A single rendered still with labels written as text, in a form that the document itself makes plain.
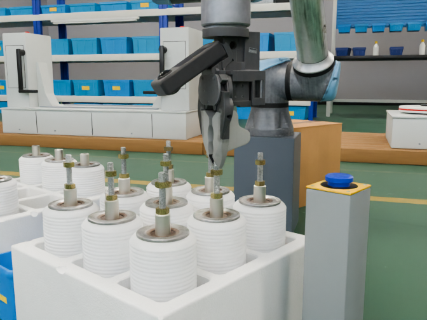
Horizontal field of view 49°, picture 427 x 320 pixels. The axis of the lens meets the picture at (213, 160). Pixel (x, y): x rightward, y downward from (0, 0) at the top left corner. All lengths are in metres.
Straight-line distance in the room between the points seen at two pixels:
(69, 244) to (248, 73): 0.41
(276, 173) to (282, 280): 0.62
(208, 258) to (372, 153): 2.14
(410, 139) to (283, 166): 1.57
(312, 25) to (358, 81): 7.93
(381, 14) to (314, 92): 5.51
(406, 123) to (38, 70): 2.57
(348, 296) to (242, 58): 0.39
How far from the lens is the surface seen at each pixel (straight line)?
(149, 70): 10.10
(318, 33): 1.30
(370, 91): 9.20
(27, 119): 3.64
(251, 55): 0.74
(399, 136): 2.87
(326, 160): 1.85
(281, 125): 1.42
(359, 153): 2.79
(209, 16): 0.71
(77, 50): 6.53
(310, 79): 1.35
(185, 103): 3.10
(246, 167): 1.41
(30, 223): 1.10
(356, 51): 6.32
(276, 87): 1.40
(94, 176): 1.21
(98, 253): 0.74
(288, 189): 1.40
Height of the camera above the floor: 0.47
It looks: 10 degrees down
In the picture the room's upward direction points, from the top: straight up
